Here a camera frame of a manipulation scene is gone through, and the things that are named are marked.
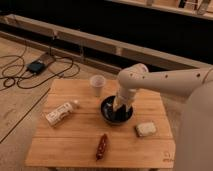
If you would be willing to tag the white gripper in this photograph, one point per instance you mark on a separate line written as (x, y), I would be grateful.
(124, 97)

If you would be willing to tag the black eraser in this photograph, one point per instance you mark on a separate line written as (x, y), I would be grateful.
(120, 114)

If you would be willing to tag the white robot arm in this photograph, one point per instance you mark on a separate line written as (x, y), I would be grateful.
(194, 147)

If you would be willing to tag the white sponge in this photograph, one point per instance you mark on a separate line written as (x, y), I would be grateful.
(145, 129)

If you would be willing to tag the black bowl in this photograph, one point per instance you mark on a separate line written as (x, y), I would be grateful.
(107, 111)

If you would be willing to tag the red brown snack wrapper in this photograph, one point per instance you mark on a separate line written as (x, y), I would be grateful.
(101, 147)

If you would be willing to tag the wooden table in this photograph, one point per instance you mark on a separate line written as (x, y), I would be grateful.
(74, 142)

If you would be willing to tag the white plastic bottle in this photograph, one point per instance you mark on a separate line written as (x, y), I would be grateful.
(60, 112)

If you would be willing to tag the blue power adapter box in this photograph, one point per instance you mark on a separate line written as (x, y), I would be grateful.
(36, 67)

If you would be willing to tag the long wooden beam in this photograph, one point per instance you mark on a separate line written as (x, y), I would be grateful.
(107, 45)

